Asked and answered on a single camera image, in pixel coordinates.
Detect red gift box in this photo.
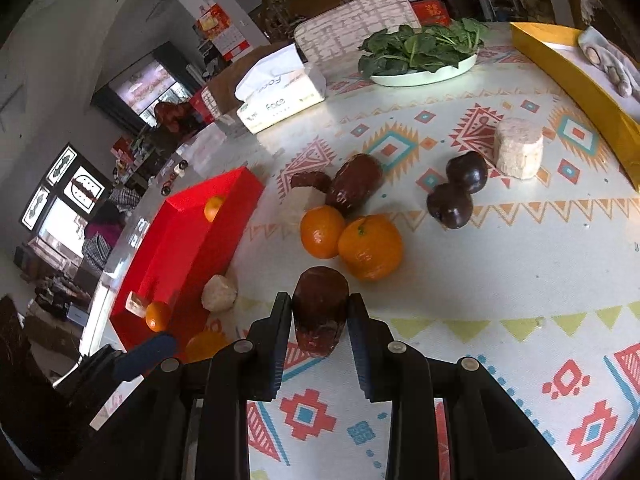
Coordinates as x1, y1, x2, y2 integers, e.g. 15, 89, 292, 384
411, 0, 452, 27

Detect white tissue box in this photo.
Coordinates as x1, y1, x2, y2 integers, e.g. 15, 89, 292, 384
235, 42, 327, 135

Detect round white cake lump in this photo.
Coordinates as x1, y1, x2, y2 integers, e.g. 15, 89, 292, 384
201, 274, 238, 312

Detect white cake piece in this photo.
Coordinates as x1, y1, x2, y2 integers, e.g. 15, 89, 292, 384
280, 186, 326, 228

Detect dark plum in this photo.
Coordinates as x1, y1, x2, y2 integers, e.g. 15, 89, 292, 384
446, 151, 489, 195
426, 182, 474, 230

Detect curtained window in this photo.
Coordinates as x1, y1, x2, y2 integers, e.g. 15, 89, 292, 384
91, 42, 195, 132

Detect white patterned chair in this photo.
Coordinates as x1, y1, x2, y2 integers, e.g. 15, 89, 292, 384
293, 0, 422, 79

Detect glass entrance door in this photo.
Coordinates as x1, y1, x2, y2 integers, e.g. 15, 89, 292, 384
20, 144, 113, 242

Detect patterned tablecloth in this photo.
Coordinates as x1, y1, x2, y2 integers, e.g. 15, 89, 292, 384
95, 20, 640, 480

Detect large brown date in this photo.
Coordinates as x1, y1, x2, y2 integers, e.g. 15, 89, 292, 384
325, 154, 385, 218
291, 266, 350, 358

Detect small brown date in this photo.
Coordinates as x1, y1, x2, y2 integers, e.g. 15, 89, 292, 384
290, 171, 332, 195

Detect large orange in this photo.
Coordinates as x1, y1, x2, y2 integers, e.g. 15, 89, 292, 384
338, 214, 404, 282

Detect red wall calendar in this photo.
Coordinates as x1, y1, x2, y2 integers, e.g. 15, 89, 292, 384
194, 4, 247, 62

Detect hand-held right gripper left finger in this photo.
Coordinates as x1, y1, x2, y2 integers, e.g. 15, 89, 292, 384
65, 292, 292, 480

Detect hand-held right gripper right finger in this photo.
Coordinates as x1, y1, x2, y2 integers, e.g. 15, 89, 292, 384
347, 294, 576, 480

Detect white plate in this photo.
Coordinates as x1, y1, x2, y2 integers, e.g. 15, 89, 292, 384
370, 52, 478, 87

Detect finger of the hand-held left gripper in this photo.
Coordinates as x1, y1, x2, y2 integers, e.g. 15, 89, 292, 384
113, 332, 179, 382

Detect white cake cube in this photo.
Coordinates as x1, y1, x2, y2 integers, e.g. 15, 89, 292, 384
125, 291, 150, 318

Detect yellow box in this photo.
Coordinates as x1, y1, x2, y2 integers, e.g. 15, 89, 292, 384
510, 21, 640, 192

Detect green spinach leaves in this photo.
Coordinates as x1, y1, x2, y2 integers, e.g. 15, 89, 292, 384
358, 17, 490, 79

